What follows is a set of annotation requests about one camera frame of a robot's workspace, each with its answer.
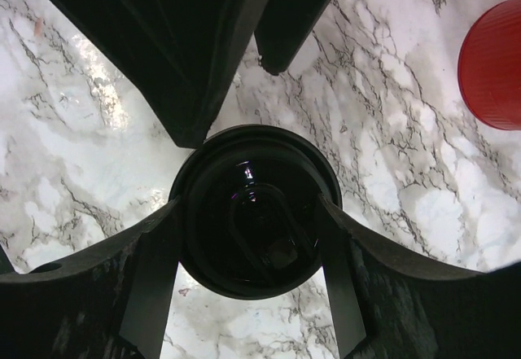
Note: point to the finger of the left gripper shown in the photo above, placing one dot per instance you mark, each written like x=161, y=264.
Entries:
x=282, y=30
x=181, y=54

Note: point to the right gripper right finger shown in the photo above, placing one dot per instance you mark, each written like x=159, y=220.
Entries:
x=390, y=302

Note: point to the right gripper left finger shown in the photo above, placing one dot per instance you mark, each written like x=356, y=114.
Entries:
x=109, y=300

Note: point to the black plastic cup lid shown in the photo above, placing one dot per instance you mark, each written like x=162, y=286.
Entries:
x=248, y=196

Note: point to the red straw holder cup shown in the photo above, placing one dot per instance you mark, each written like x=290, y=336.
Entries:
x=489, y=67

